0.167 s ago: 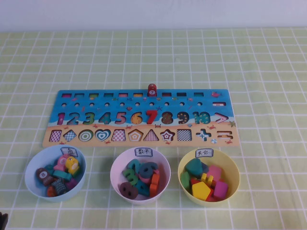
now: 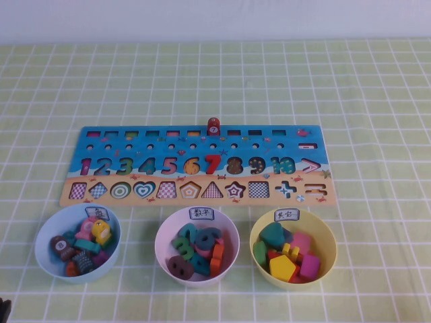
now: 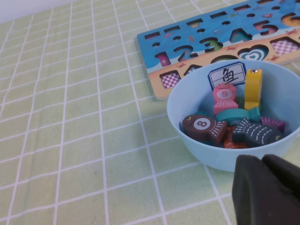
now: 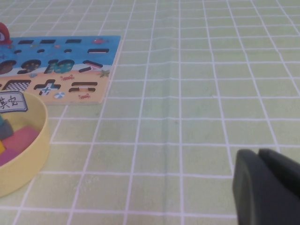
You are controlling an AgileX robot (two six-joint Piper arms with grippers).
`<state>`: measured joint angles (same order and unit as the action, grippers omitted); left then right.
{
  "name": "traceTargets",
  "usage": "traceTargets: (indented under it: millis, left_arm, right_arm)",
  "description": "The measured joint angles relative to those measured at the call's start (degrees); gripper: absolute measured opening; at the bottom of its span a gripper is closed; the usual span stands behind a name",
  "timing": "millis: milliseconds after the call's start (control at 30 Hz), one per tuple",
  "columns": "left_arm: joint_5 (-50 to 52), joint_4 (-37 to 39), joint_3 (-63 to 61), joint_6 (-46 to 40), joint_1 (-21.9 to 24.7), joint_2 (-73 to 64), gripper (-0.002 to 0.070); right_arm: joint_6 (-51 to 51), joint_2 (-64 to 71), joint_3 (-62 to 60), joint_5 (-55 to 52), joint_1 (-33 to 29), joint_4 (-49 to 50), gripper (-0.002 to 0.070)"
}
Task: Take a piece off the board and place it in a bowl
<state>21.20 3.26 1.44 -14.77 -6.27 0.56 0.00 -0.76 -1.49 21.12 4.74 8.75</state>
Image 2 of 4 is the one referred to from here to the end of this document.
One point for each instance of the pink fish piece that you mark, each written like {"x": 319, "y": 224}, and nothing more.
{"x": 84, "y": 230}

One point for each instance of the teal fish piece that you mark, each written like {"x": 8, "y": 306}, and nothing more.
{"x": 85, "y": 245}

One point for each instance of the pink bowl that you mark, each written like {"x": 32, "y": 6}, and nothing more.
{"x": 163, "y": 245}

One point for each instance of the teal number four piece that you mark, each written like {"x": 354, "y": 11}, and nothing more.
{"x": 202, "y": 266}

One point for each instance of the magenta shape piece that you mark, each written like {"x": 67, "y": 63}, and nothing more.
{"x": 309, "y": 265}

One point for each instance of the pink number piece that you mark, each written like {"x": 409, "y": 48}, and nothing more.
{"x": 203, "y": 252}

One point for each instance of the teal heart piece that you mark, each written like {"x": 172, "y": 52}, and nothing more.
{"x": 272, "y": 233}

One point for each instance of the white handwritten paper label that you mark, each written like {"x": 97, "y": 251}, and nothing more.
{"x": 287, "y": 215}
{"x": 97, "y": 213}
{"x": 201, "y": 214}

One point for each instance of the green shape piece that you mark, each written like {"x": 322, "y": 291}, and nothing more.
{"x": 260, "y": 252}

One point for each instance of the green number three piece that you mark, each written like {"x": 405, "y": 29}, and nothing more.
{"x": 184, "y": 250}

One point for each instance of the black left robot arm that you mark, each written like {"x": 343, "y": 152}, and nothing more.
{"x": 4, "y": 311}

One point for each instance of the pink shape piece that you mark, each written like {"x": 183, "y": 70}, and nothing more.
{"x": 300, "y": 241}

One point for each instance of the purple fish piece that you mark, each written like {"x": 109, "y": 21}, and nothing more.
{"x": 101, "y": 258}

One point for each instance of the blue-grey shape piece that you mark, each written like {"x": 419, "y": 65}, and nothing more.
{"x": 289, "y": 233}

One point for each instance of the dark grey fish piece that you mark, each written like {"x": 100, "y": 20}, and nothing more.
{"x": 82, "y": 261}

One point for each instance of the yellow pentagon piece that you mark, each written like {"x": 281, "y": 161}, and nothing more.
{"x": 282, "y": 268}

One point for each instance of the red fish piece number seven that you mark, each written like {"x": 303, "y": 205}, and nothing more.
{"x": 213, "y": 128}

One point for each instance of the orange number piece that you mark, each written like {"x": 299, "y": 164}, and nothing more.
{"x": 217, "y": 255}

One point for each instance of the blue fish piece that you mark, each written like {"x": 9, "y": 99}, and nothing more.
{"x": 69, "y": 235}

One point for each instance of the brown number eight piece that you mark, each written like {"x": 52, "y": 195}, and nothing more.
{"x": 172, "y": 264}

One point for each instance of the red shape piece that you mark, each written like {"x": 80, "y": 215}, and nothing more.
{"x": 273, "y": 254}
{"x": 296, "y": 279}

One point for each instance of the yellow bowl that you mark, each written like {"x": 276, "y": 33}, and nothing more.
{"x": 328, "y": 249}

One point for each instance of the yellow fish piece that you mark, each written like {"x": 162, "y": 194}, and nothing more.
{"x": 101, "y": 232}

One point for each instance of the brown fish piece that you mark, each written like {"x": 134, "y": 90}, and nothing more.
{"x": 61, "y": 246}

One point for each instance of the green checked tablecloth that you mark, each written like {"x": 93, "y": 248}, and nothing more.
{"x": 370, "y": 134}

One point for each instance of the dark teal number six piece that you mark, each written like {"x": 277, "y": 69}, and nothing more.
{"x": 198, "y": 239}

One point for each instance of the orange fish piece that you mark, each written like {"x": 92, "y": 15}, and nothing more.
{"x": 71, "y": 269}

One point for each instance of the yellow notched sign piece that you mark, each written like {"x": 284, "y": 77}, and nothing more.
{"x": 286, "y": 250}

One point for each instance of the light blue bowl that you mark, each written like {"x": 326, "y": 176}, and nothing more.
{"x": 45, "y": 232}

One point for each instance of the teal number two piece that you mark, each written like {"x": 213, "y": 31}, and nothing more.
{"x": 185, "y": 230}

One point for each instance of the colourful wooden puzzle board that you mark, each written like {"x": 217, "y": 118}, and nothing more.
{"x": 161, "y": 153}

